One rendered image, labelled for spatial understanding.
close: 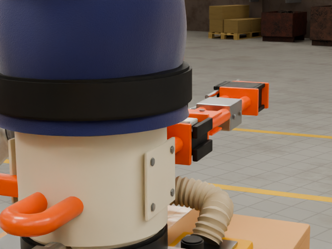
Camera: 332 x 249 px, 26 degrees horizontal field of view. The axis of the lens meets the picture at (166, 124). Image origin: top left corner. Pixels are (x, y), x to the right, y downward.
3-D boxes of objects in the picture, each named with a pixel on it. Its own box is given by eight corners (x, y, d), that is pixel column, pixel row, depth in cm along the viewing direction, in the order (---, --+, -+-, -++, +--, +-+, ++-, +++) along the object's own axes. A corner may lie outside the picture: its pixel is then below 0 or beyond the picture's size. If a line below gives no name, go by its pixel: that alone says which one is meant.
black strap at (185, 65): (142, 129, 66) (141, 85, 65) (-63, 112, 74) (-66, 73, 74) (218, 91, 86) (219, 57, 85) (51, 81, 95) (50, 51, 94)
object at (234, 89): (257, 116, 132) (258, 89, 131) (219, 113, 134) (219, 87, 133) (269, 107, 139) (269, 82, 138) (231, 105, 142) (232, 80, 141)
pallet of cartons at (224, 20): (268, 36, 1783) (268, 5, 1767) (234, 40, 1689) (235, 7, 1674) (237, 34, 1845) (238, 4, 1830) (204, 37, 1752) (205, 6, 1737)
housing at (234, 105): (231, 132, 120) (232, 105, 120) (193, 129, 123) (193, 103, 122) (243, 123, 127) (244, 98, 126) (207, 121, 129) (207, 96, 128)
